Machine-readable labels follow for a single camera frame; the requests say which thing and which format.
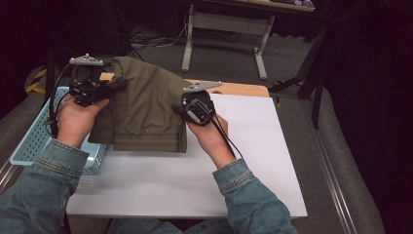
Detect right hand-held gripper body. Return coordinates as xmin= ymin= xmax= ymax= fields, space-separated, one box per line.
xmin=178 ymin=81 xmax=224 ymax=128

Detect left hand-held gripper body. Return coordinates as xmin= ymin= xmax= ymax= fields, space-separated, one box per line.
xmin=68 ymin=53 xmax=113 ymax=108

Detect olive green pants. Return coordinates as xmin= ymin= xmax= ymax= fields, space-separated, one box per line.
xmin=88 ymin=56 xmax=193 ymax=154

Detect light blue plastic basket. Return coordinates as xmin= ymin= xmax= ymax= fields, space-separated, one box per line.
xmin=9 ymin=86 xmax=109 ymax=176

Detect person's right hand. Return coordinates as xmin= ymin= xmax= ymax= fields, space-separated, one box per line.
xmin=187 ymin=113 xmax=237 ymax=170

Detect person's left hand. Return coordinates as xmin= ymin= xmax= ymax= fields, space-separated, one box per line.
xmin=56 ymin=95 xmax=110 ymax=149

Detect black tripod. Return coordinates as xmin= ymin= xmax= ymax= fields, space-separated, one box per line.
xmin=42 ymin=0 xmax=108 ymax=106

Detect yellow black striped tape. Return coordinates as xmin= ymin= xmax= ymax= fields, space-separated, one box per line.
xmin=25 ymin=66 xmax=48 ymax=96

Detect person's legs in jeans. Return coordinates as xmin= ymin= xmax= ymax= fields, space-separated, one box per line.
xmin=106 ymin=217 xmax=235 ymax=234

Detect black metal stand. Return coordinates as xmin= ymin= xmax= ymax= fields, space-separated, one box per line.
xmin=268 ymin=22 xmax=329 ymax=130

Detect bundle of black floor cables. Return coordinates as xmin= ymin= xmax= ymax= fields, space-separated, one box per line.
xmin=106 ymin=9 xmax=189 ymax=77

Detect white floor cable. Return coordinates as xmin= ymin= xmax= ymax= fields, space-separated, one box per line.
xmin=155 ymin=9 xmax=191 ymax=48

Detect metal floor rail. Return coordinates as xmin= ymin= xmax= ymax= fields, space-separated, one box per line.
xmin=311 ymin=126 xmax=358 ymax=234
xmin=0 ymin=159 xmax=18 ymax=193

